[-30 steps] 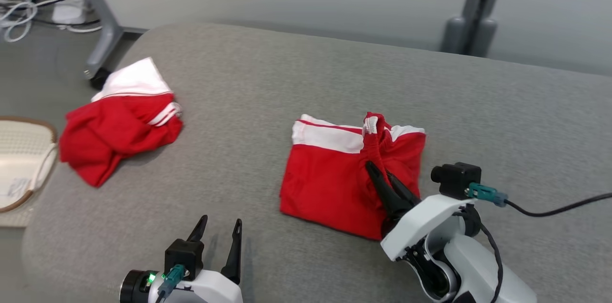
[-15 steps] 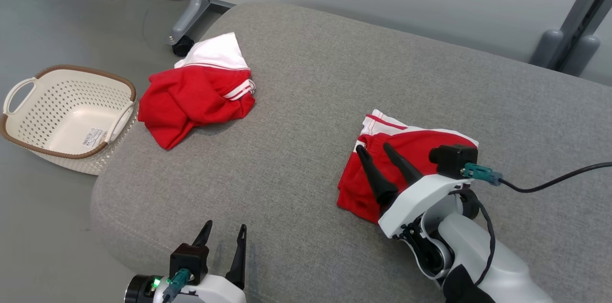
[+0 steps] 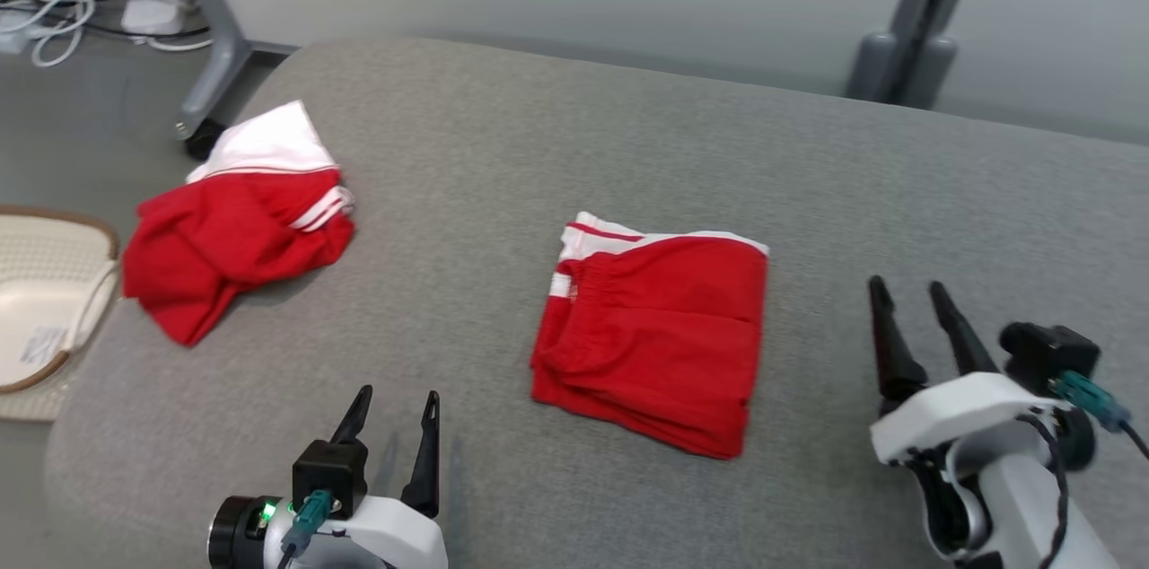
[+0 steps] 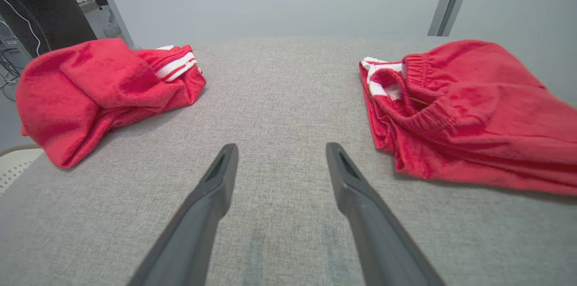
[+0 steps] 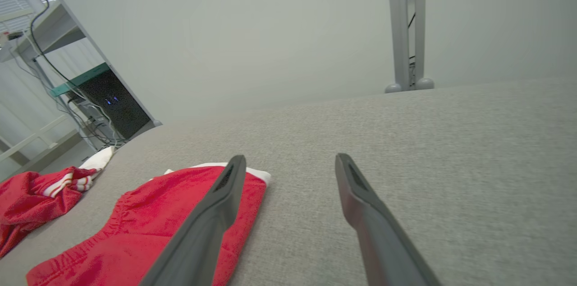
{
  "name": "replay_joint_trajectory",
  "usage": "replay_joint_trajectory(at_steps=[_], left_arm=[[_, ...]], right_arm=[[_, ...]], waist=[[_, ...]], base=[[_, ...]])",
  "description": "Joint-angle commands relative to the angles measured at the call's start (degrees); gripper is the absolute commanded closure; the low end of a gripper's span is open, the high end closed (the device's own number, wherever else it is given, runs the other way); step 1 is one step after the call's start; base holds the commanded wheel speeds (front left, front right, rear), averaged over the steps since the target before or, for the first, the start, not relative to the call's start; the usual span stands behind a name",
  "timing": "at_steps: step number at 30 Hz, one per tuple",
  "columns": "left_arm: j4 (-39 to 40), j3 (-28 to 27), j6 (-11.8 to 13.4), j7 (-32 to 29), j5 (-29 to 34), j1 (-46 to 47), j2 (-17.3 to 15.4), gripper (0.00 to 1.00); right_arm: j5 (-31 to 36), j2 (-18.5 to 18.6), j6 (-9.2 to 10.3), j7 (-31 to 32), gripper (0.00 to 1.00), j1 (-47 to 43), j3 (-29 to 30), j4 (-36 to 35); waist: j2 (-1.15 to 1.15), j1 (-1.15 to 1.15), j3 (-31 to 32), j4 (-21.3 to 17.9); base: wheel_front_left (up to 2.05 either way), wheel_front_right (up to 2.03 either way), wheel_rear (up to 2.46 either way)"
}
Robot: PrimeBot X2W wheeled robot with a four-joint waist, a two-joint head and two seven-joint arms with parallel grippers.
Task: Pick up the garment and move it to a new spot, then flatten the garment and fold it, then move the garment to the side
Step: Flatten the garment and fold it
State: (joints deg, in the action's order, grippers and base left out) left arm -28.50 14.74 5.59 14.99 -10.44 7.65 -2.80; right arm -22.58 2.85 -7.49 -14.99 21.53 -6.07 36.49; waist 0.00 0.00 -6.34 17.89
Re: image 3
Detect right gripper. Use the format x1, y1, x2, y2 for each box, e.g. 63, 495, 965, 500
867, 276, 1098, 473

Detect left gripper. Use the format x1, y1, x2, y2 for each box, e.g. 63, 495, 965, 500
208, 385, 448, 569

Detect red shirt with white sleeves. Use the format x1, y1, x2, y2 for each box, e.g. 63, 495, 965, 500
121, 100, 357, 347

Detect red shorts with white stripes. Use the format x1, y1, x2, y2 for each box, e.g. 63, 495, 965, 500
530, 211, 771, 460

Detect black caster wheel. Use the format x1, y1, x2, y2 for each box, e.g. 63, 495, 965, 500
184, 122, 225, 162

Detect beige laundry basket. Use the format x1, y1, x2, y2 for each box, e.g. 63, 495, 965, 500
0, 206, 122, 422

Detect left camera cable teal plug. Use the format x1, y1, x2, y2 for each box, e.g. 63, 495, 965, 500
276, 490, 336, 569

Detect camera cable teal plug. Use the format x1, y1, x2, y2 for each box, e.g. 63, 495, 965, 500
276, 490, 336, 569
1050, 372, 1149, 462

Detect right camera cable teal plug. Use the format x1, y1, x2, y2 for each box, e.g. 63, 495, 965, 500
1050, 372, 1149, 462

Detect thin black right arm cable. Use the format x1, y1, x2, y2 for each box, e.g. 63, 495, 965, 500
1019, 415, 1076, 569

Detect grey metal post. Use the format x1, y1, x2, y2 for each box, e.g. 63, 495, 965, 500
846, 0, 997, 110

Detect grey metal frame leg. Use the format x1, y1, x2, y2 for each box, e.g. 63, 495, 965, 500
148, 0, 302, 144

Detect white cable bundle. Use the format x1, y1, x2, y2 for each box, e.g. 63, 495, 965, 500
0, 0, 113, 69

